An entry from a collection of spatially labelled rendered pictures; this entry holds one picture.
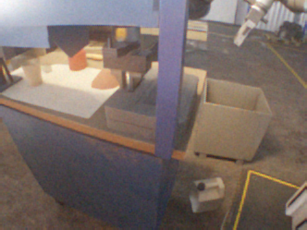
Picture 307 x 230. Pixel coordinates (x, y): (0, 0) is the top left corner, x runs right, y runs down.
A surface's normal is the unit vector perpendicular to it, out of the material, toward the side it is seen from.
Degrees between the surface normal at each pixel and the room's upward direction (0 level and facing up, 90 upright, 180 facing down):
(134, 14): 90
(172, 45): 90
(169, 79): 90
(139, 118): 90
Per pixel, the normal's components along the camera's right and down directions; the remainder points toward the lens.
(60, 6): -0.32, 0.53
